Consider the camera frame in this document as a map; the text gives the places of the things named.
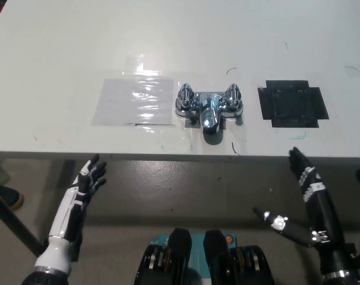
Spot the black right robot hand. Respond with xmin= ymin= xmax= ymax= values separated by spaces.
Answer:
xmin=252 ymin=146 xmax=352 ymax=276

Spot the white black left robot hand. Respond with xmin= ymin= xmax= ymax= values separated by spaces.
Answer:
xmin=48 ymin=153 xmax=108 ymax=242

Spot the black teal robot torso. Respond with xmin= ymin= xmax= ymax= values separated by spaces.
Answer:
xmin=134 ymin=227 xmax=277 ymax=285

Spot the chrome faucet body with spout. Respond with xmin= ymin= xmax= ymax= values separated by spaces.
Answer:
xmin=173 ymin=90 xmax=245 ymax=136

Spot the black slanted table leg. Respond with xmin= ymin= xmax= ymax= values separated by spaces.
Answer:
xmin=0 ymin=183 xmax=46 ymax=258

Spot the black shoe with tan sole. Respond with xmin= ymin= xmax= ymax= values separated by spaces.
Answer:
xmin=0 ymin=184 xmax=25 ymax=212

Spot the clear plastic sheet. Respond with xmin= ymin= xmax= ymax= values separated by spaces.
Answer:
xmin=92 ymin=76 xmax=175 ymax=127

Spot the black tape square patch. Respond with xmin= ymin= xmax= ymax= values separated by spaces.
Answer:
xmin=257 ymin=79 xmax=330 ymax=129

